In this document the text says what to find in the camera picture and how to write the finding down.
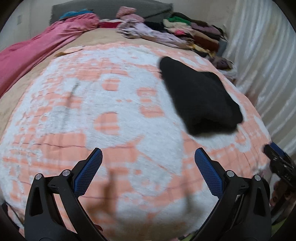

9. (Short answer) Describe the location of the orange white plaid blanket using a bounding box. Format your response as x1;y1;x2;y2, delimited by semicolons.
1;42;270;240

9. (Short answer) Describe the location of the pink quilt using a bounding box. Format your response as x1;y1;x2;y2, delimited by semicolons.
1;13;99;95

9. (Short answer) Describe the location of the folded clothes pile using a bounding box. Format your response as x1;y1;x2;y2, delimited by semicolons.
144;12;228;57

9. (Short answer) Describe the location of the white satin curtain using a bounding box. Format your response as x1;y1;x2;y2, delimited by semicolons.
224;1;295;156

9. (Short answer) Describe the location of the blue cloth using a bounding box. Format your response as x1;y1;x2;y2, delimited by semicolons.
59;9;93;21

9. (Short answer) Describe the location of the bag of clothes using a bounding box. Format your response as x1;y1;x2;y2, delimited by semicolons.
209;56;237;82

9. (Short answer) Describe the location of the grey headboard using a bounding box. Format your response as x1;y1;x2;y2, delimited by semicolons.
50;0;174;24

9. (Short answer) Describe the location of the dark red garment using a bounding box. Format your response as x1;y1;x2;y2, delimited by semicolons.
98;21;122;29

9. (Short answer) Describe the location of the pink knitted garment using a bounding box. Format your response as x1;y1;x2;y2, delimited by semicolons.
116;6;144;23

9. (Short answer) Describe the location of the black KISS garment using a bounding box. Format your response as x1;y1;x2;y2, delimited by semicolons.
159;56;243;136

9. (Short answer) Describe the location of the lilac crumpled garment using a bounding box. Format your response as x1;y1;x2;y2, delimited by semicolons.
116;19;190;49

